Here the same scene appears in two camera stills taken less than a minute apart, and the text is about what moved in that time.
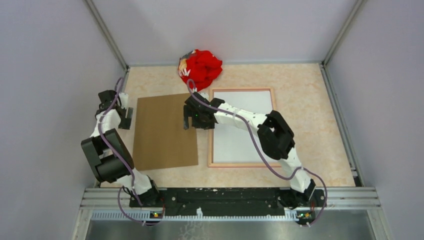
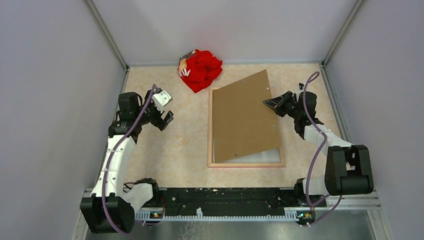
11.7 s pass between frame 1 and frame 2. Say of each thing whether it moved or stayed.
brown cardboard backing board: moved
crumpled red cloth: stayed
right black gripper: moved
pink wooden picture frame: stayed
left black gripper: moved
